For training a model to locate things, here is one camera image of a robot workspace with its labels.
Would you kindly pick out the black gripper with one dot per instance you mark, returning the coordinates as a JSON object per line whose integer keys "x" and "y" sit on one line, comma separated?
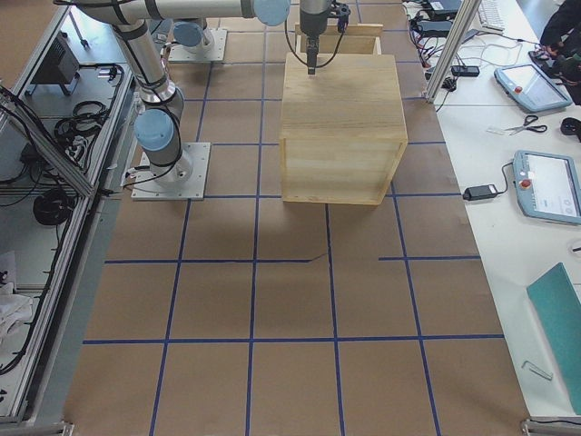
{"x": 311, "y": 24}

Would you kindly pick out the wooden drawer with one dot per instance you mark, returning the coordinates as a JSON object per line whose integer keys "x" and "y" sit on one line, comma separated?
{"x": 359, "y": 39}

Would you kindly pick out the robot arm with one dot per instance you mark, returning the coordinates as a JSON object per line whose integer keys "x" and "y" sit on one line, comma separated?
{"x": 190, "y": 32}
{"x": 157, "y": 128}

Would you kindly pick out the wooden drawer cabinet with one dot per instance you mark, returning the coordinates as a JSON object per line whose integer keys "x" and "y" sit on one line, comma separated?
{"x": 343, "y": 130}

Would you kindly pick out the white keyboard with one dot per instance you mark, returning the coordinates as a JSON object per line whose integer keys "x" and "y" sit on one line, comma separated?
{"x": 489, "y": 16}

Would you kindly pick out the far teach pendant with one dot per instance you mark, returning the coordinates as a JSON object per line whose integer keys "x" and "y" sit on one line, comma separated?
{"x": 530, "y": 88}

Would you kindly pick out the teach pendant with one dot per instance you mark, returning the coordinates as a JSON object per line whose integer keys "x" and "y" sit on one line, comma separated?
{"x": 530, "y": 88}
{"x": 547, "y": 186}

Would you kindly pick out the black power brick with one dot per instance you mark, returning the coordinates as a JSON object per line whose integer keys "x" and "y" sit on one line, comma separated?
{"x": 480, "y": 192}

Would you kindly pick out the black scissors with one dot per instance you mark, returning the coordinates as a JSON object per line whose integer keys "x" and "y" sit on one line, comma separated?
{"x": 528, "y": 125}

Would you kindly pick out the near teach pendant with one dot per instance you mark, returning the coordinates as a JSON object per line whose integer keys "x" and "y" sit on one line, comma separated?
{"x": 547, "y": 186}

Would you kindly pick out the green cutting mat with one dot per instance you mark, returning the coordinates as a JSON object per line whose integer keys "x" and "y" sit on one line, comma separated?
{"x": 558, "y": 308}

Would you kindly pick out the crumpled white cloth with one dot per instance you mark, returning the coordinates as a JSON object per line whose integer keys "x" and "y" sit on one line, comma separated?
{"x": 16, "y": 309}

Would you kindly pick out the metal allen key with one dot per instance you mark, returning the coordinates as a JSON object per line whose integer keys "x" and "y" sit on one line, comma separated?
{"x": 548, "y": 376}

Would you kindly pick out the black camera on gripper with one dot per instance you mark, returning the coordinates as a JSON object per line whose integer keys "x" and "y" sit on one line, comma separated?
{"x": 341, "y": 13}

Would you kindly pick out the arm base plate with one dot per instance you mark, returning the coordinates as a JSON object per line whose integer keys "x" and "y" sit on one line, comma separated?
{"x": 179, "y": 55}
{"x": 186, "y": 180}

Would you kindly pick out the aluminium frame post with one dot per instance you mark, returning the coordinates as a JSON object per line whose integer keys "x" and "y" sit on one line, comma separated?
{"x": 464, "y": 18}

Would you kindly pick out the black box in enclosure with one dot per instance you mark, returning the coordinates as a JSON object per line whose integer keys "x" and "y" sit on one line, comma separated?
{"x": 59, "y": 66}

